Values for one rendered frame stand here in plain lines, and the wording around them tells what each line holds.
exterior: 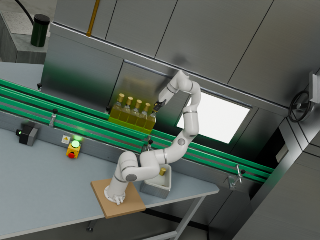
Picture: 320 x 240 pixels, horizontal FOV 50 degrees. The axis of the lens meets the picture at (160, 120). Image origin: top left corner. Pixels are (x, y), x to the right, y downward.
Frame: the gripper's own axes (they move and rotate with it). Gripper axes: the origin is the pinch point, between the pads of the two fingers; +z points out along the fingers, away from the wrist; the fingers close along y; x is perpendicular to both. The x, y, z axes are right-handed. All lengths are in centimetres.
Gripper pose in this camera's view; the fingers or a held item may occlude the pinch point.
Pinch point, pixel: (157, 105)
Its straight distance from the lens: 217.2
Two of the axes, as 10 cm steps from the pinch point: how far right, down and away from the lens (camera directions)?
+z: -5.8, 6.6, 4.7
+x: 8.1, 5.0, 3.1
